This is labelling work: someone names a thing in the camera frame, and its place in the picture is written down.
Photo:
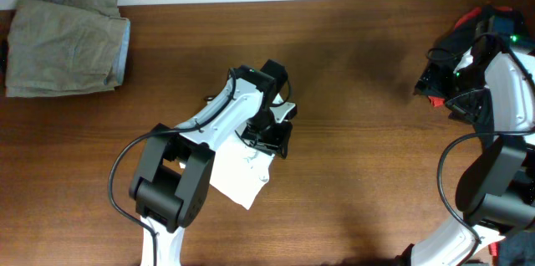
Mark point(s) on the folded khaki trousers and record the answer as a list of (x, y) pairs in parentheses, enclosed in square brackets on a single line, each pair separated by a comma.
[(66, 47)]

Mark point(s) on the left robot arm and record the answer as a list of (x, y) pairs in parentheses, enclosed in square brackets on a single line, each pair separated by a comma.
[(172, 179)]

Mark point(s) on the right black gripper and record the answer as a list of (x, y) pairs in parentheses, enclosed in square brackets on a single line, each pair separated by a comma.
[(467, 109)]

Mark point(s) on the black and red shirt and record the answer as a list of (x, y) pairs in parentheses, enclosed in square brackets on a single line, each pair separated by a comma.
[(451, 57)]

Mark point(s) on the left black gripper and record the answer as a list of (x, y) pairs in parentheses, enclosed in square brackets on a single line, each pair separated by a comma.
[(277, 140)]

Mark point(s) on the white t-shirt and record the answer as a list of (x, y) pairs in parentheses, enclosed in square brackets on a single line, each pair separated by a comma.
[(239, 171)]

